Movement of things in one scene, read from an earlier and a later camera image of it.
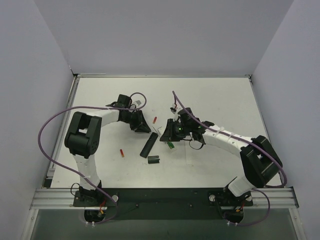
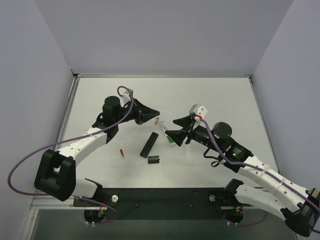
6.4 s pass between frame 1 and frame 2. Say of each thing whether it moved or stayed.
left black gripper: moved
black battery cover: stayed
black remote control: stayed
